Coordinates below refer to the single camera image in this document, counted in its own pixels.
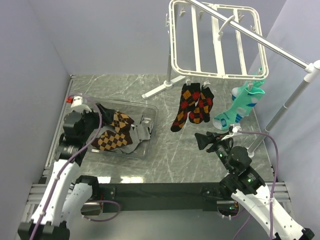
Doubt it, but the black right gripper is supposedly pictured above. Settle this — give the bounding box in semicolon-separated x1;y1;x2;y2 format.
194;131;234;173

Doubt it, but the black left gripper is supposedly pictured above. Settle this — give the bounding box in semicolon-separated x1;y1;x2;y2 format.
77;102;115;142

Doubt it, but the red black argyle sock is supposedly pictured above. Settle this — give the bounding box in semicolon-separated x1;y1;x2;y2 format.
170;83;201;133
188;86;215;124

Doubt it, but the teal patterned sock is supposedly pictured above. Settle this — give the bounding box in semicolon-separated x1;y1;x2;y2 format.
212;83;265;131
231;80;265;123

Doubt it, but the white clip sock hanger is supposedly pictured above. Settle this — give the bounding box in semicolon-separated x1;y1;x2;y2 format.
166;0;269;81

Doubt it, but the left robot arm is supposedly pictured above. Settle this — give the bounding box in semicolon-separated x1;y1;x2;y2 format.
17;103;115;240

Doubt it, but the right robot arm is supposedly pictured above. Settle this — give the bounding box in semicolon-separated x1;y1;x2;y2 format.
194;132;315;240

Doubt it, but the brown argyle sock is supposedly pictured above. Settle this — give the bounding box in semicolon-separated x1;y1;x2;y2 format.
110;110;134;133
91;130;133;151

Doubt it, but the grey sock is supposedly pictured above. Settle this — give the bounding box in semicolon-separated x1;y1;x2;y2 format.
119;124;153;154

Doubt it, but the clear plastic bin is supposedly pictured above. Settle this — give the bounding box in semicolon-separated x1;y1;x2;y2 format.
89;98;158;160

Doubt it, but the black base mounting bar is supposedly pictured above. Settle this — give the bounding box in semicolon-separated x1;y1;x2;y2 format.
91;182;235;213

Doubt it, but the silver drying rack stand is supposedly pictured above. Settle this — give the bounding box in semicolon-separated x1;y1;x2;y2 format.
141;0;320;176

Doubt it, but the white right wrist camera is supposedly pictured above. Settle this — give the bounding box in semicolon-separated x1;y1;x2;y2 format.
221;123;242;141

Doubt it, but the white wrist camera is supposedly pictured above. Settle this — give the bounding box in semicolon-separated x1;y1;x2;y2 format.
221;123;242;141
66;95;92;113

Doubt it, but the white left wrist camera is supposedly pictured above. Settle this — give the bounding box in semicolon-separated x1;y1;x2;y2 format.
66;95;92;113

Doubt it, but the aluminium extrusion rail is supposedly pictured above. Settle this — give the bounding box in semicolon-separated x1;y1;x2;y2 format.
26;182;291;205

